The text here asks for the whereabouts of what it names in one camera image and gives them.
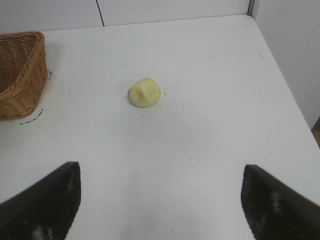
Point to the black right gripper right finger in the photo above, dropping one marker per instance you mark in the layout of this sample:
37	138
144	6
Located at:
280	212

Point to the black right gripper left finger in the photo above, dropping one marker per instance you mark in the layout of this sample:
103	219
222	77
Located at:
42	207

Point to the pale yellow egg yolk pastry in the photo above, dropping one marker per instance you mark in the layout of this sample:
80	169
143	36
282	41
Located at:
145	96

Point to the woven wicker basket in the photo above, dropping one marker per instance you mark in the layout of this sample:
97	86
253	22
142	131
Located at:
22	82

